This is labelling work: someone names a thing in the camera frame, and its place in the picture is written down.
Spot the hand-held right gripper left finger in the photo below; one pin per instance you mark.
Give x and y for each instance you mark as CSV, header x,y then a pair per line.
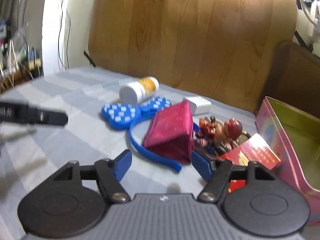
x,y
123,165

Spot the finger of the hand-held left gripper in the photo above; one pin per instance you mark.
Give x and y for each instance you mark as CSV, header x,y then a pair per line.
x,y
50,117

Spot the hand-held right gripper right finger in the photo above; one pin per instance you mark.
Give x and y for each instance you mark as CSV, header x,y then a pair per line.
x,y
202,166

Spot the brown and red toy figure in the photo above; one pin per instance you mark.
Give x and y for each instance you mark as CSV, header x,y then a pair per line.
x,y
220,130

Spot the magenta fabric pouch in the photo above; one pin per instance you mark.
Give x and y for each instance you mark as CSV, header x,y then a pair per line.
x,y
172,127

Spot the blue polka-dot bow headband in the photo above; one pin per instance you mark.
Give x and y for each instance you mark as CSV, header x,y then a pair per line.
x,y
120,112

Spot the red printed box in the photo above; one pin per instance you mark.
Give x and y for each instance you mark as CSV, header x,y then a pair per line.
x,y
255,152

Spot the pink tin box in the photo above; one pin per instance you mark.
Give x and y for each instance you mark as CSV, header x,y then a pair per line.
x,y
295,160

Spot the grey striped bed sheet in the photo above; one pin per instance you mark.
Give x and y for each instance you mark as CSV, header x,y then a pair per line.
x,y
75,92

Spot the cluttered shelf items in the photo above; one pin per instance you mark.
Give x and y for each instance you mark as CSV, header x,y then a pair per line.
x,y
17,55

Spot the white charger adapter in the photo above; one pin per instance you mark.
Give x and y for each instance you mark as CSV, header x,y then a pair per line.
x,y
201,105

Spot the white pill bottle yellow label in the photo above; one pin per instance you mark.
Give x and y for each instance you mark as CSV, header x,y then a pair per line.
x,y
135,90

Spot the wooden headboard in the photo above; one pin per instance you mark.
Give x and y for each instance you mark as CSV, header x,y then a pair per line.
x,y
187,35

